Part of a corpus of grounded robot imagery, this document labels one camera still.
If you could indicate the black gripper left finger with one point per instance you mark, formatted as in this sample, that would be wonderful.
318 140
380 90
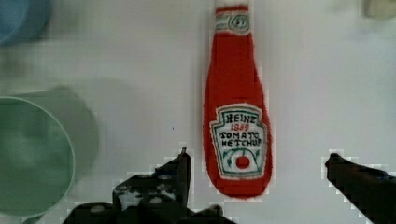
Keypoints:
171 180

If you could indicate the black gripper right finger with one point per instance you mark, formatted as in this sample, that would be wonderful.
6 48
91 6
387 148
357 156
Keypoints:
371 191

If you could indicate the green cup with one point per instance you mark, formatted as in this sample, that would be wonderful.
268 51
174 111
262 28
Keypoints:
49 141

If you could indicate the yellow plush banana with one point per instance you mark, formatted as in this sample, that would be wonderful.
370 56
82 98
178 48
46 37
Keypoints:
380 9

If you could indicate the blue bowl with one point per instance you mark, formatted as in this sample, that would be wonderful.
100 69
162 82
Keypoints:
23 20

